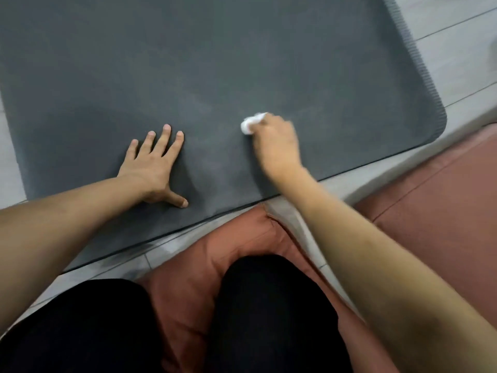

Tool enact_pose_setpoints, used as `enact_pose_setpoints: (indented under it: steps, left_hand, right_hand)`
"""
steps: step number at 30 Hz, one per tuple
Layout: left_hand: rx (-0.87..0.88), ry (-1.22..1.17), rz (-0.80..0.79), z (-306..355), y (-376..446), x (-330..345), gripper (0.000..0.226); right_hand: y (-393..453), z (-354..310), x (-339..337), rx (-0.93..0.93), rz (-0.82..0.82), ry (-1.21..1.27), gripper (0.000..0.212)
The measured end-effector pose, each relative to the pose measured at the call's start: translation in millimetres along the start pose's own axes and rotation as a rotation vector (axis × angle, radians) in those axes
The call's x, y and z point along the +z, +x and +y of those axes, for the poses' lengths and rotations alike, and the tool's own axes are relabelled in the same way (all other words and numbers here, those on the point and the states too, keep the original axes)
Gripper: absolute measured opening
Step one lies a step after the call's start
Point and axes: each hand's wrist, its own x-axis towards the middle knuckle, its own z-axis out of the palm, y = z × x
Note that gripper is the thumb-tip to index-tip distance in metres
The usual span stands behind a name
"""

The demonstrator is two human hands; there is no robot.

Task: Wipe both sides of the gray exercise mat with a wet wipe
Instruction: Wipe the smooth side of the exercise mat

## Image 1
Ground person's left hand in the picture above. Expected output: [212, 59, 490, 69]
[116, 124, 189, 209]

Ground person's right hand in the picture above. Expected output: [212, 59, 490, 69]
[247, 114, 303, 183]

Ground white tissue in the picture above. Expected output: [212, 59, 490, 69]
[240, 112, 269, 136]

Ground dark grey yoga mat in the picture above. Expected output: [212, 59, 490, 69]
[0, 0, 448, 272]

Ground person's right forearm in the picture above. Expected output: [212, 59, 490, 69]
[271, 165, 497, 373]

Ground person's left forearm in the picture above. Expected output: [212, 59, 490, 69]
[0, 176, 150, 338]

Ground reddish-brown cushion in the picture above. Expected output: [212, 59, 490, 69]
[355, 123, 497, 331]
[136, 204, 401, 373]

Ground black trousers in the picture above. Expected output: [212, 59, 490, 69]
[0, 254, 354, 373]

